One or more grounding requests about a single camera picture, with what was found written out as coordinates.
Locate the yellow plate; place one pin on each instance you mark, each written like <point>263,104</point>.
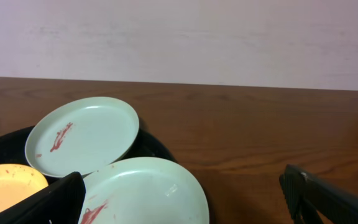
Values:
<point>18,182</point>

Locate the far mint green plate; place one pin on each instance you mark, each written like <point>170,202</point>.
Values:
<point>82,136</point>

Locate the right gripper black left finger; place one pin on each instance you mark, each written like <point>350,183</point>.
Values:
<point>59,203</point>

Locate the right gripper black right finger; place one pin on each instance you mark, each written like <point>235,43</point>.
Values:
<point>309,197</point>

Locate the near mint green plate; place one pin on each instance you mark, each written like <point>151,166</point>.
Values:
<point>147,190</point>

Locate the mint green plate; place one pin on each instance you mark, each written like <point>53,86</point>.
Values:
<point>82,136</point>
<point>147,190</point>

